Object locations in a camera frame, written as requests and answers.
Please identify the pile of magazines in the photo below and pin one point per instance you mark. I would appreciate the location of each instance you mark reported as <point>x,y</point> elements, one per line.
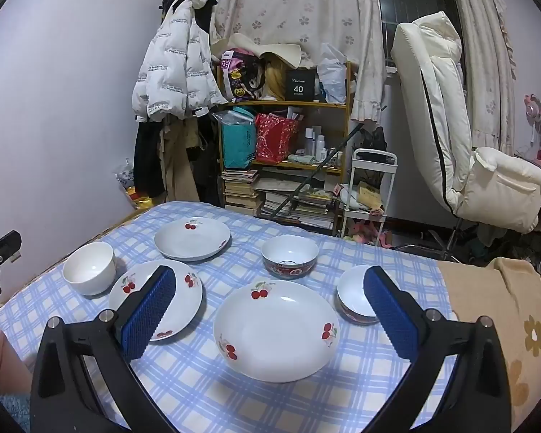
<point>306,212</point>

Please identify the blue plaid sheet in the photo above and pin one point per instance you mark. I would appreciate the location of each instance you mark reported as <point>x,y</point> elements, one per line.
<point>207,392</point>

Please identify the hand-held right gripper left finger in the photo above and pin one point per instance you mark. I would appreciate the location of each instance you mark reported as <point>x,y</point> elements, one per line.
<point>146,315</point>

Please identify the red patterned bowl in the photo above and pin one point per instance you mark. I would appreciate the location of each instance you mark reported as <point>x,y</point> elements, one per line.
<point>351,293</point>
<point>288,252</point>

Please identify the colourful printed bag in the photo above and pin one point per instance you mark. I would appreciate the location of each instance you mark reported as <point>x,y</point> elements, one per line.
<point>236,76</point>

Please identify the red patterned bag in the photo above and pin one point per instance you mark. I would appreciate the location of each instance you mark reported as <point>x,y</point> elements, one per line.
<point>275,140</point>

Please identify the yellow and white plastic bag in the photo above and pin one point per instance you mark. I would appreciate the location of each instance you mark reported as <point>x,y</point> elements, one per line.
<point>126,180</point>

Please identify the white bowl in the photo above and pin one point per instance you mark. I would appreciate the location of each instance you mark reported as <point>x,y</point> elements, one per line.
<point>88,275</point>

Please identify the stack of books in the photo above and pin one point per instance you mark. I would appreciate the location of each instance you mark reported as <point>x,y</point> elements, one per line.
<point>239,189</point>

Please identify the dark hanging clothes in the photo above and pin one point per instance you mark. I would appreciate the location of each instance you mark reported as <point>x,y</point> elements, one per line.
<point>146,158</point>

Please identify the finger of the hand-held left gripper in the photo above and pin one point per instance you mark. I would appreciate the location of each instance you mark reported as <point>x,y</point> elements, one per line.
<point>2,246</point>

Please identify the white puffer jacket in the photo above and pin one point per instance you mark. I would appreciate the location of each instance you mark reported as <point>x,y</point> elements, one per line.
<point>171,63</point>

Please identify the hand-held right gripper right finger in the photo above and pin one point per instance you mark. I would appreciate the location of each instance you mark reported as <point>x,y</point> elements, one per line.
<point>390,315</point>

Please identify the wooden shelf unit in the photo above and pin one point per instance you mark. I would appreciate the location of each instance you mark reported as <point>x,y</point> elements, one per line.
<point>297,105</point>

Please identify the beige hanging clothes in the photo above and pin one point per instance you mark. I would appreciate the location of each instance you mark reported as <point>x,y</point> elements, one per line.
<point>178,162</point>

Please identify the pink desk fan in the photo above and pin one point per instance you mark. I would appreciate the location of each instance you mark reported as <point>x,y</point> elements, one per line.
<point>535,110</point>

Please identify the teal fuzzy cloth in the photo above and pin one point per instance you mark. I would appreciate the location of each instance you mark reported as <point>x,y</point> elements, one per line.
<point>16,412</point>

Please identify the white trolley cart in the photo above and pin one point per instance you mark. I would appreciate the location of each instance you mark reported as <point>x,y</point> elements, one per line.
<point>349,180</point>

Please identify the floral curtain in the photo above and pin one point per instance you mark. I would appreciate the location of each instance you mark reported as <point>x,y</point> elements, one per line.
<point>297,9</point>
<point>482,54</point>

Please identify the white padded chair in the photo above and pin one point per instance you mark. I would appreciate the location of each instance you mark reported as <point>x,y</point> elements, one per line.
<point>433,121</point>

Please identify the large white cherry plate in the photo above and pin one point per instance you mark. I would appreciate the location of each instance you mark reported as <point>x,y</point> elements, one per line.
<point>275,333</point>

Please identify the person's left forearm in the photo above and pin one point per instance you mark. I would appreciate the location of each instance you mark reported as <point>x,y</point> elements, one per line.
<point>2,356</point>

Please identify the cream folded cloth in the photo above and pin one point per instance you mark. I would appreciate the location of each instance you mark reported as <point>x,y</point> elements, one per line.
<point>275,52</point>

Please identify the brown floral blanket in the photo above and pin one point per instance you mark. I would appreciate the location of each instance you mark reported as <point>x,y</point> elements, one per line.
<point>500,306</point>

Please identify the pink plush toy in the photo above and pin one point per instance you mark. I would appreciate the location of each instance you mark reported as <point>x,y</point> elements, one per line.
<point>365,231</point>

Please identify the black box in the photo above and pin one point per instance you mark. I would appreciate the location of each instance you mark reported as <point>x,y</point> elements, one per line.
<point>300,85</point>

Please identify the long thin pole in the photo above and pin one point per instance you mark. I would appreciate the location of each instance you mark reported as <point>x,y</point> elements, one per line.
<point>315,171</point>

